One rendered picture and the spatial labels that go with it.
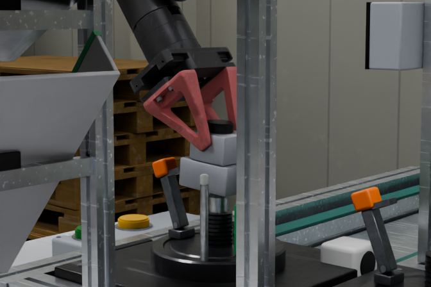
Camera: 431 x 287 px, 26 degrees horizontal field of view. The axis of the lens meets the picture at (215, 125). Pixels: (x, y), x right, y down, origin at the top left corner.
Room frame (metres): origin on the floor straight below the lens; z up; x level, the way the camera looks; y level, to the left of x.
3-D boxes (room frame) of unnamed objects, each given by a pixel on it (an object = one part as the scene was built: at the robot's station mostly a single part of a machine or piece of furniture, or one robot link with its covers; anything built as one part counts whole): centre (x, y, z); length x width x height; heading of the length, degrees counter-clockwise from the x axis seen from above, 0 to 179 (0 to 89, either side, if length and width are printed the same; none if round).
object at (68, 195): (4.92, 0.81, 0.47); 1.34 x 0.92 x 0.95; 48
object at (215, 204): (0.95, 0.00, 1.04); 0.02 x 0.02 x 0.03
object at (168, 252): (0.95, 0.00, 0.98); 0.14 x 0.14 x 0.02
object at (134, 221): (1.15, 0.10, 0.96); 0.04 x 0.04 x 0.02
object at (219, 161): (0.94, -0.01, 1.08); 0.08 x 0.04 x 0.07; 50
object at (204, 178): (0.89, 0.01, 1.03); 0.01 x 0.01 x 0.08
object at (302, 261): (0.95, 0.00, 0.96); 0.24 x 0.24 x 0.02; 49
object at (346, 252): (0.95, -0.14, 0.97); 0.05 x 0.05 x 0.04; 49
